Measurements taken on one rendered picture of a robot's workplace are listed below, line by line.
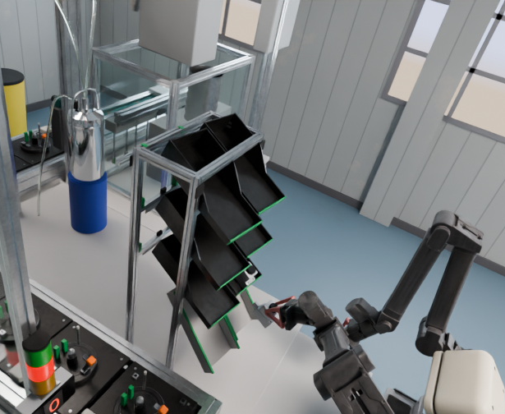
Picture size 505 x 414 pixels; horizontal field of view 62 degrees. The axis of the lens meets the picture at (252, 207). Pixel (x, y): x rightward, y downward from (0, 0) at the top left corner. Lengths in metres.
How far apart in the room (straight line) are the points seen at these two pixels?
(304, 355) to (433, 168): 2.63
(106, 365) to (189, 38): 1.31
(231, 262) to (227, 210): 0.18
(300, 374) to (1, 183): 1.24
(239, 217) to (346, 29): 2.95
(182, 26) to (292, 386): 1.49
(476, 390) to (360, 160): 3.12
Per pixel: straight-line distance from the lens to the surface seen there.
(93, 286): 1.80
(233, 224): 1.07
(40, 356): 0.96
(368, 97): 3.91
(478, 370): 1.23
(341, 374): 0.81
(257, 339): 1.69
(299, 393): 1.61
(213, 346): 1.43
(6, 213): 0.75
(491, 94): 3.75
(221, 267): 1.17
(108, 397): 1.39
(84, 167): 1.83
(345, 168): 4.16
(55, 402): 1.12
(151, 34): 2.07
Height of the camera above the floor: 2.18
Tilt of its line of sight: 35 degrees down
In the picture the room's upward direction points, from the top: 14 degrees clockwise
